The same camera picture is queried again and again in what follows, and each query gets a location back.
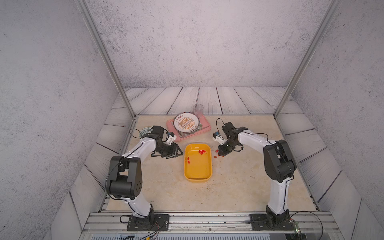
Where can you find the yellow plastic storage box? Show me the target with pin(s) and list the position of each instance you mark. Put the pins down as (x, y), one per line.
(198, 173)

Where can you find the right aluminium frame post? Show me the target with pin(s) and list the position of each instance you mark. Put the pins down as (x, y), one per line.
(316, 39)

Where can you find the left aluminium frame post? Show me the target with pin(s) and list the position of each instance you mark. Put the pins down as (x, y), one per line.
(86, 14)

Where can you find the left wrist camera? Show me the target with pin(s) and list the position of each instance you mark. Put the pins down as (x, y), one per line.
(171, 137)

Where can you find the red sleeve cluster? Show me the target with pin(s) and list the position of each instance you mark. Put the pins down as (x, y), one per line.
(195, 156)

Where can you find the aluminium front rail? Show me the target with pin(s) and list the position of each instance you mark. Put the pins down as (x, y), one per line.
(302, 225)

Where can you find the pink plastic tray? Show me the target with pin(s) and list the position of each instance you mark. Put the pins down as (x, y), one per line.
(203, 127)

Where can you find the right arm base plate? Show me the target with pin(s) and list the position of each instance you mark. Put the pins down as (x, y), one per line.
(271, 222)

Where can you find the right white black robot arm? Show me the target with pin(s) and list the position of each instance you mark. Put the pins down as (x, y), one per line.
(278, 164)

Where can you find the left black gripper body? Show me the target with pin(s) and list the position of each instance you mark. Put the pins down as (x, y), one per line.
(166, 149)

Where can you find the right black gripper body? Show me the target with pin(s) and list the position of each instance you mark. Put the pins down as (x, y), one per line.
(226, 147)

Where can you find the white plate orange sunburst pattern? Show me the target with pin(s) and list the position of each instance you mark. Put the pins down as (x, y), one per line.
(186, 122)

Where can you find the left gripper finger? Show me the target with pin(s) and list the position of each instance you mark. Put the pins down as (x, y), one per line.
(178, 151)
(172, 156)

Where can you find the aluminium frame post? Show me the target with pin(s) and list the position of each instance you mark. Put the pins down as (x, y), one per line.
(316, 39)
(86, 14)

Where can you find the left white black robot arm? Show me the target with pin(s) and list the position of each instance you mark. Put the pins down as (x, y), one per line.
(125, 179)

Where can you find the small patterned bowl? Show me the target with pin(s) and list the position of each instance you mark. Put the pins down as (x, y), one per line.
(146, 130)

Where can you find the clear plastic cup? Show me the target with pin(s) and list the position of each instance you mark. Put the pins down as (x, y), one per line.
(198, 110)

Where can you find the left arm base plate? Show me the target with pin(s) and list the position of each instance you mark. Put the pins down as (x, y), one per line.
(150, 224)

